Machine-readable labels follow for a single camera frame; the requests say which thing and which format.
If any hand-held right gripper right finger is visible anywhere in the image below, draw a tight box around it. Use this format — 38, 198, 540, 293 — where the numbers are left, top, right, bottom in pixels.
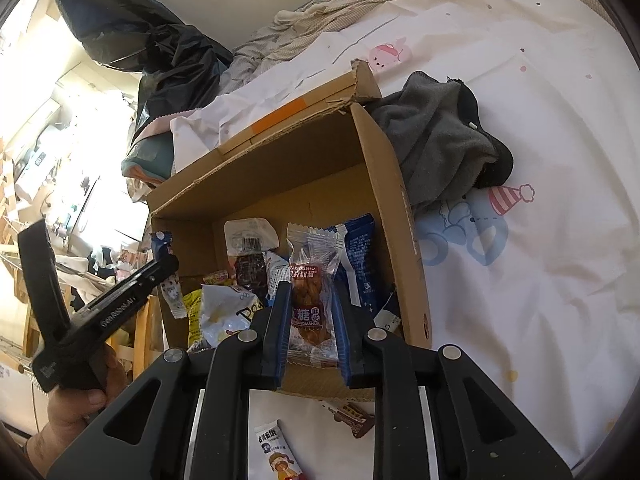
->
334, 292, 573, 480

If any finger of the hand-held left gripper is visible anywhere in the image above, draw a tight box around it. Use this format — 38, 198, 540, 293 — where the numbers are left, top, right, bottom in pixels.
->
132, 255, 179, 301

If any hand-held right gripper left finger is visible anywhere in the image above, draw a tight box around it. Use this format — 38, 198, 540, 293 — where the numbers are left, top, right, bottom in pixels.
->
47, 280, 293, 480

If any white and yellow snack bag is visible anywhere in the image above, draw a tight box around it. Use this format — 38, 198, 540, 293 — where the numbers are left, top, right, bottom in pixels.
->
200, 284, 273, 350

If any small yellow snack packet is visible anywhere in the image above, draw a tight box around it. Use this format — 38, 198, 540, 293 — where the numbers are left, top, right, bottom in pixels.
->
181, 289, 207, 351

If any clear twisted pastry packet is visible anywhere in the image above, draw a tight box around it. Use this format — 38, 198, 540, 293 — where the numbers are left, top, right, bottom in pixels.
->
286, 222, 342, 368

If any clear dark red snack packet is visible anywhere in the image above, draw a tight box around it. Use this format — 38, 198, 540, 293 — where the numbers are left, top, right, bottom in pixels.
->
223, 217, 279, 306

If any brown cardboard box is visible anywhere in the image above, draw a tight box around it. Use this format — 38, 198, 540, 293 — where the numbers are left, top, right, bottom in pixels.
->
146, 59, 433, 401

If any person's left hand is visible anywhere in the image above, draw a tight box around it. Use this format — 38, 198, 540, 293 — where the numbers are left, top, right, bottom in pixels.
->
27, 347, 127, 463

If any wooden rack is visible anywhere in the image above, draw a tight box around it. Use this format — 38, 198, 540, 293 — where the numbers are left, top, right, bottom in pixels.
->
0, 200, 166, 381

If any brown snack bar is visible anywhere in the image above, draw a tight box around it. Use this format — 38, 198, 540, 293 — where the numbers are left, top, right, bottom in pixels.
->
320, 399, 377, 439

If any blue and yellow snack packet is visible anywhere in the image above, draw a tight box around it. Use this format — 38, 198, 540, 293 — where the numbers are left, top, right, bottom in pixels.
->
335, 213, 401, 333

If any cartoon print snack bar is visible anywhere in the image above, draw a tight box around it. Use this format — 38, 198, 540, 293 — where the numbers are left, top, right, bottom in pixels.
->
253, 420, 307, 480

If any teal cushion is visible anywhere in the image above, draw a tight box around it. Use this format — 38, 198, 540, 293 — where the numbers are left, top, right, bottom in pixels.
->
122, 120, 176, 183

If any white printed bed sheet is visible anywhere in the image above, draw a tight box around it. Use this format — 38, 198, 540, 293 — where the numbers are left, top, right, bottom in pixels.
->
170, 0, 640, 480

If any black plastic bag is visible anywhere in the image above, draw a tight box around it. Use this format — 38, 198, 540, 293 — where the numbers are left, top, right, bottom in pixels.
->
45, 0, 233, 136

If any grey cloth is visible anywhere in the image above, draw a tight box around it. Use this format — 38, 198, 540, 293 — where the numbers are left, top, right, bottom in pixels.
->
367, 71, 515, 211

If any beige checked cloth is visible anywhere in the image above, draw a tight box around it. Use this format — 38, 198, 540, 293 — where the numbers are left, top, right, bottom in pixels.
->
230, 0, 451, 96

